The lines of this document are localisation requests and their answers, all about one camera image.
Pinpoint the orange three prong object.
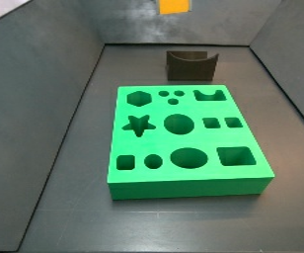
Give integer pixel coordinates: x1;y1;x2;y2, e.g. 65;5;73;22
159;0;191;15

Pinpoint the green shape sorter block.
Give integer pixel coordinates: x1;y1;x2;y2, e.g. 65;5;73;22
108;85;275;200

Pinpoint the black curved fixture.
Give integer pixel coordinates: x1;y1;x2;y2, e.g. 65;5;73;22
167;50;220;81

